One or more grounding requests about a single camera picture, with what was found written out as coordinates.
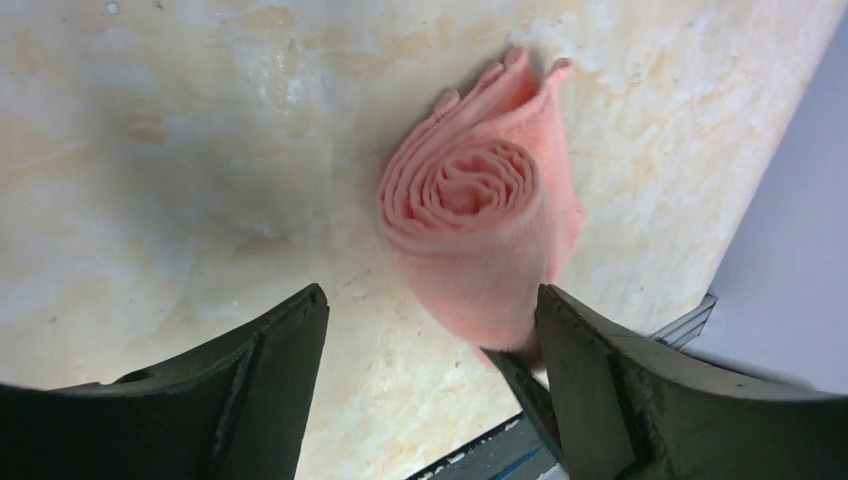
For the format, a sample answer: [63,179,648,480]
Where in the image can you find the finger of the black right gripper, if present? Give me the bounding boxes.
[483,349,564,464]

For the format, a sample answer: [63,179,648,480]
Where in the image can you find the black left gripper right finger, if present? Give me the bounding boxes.
[535,286,847,479]

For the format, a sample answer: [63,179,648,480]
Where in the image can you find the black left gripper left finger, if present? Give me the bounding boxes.
[1,284,330,479]

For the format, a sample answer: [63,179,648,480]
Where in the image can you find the pink panda towel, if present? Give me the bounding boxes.
[377,47,586,370]

